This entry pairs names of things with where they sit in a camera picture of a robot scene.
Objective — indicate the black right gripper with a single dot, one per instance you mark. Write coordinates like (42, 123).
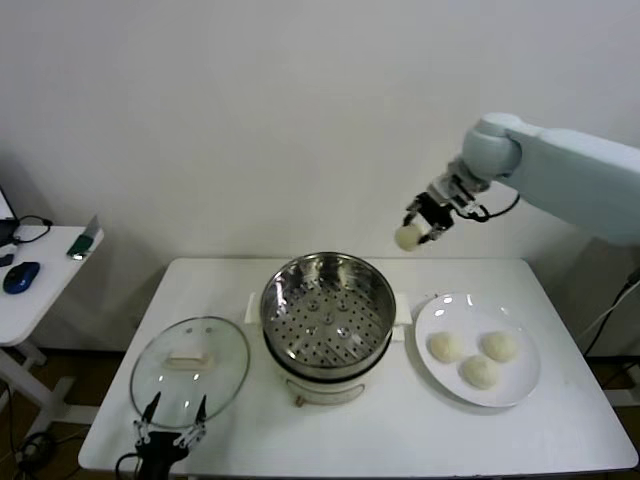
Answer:
(436, 212)

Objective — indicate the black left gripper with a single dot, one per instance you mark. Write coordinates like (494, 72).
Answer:
(162, 447)

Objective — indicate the white steamed baozi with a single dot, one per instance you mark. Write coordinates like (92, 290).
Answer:
(445, 347)
(480, 372)
(407, 239)
(498, 346)

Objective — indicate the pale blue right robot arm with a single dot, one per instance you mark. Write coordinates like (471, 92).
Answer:
(575, 165)

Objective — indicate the stainless steel steamer basket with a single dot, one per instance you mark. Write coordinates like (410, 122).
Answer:
(325, 330)

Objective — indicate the white round plate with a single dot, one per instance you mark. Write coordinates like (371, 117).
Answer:
(450, 310)

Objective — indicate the cream electric cooker pot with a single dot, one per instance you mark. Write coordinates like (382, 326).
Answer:
(325, 392)

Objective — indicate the white side desk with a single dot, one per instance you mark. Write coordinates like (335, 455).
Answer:
(45, 280)

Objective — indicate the green and white box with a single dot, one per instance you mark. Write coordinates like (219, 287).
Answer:
(82, 244)

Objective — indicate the blue computer mouse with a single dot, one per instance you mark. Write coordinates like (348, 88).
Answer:
(21, 278)

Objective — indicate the small black desk object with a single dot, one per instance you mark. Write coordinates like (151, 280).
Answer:
(6, 260)

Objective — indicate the laptop computer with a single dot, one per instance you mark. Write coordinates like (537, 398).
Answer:
(5, 232)

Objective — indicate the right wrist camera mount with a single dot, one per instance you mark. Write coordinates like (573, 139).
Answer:
(457, 192)

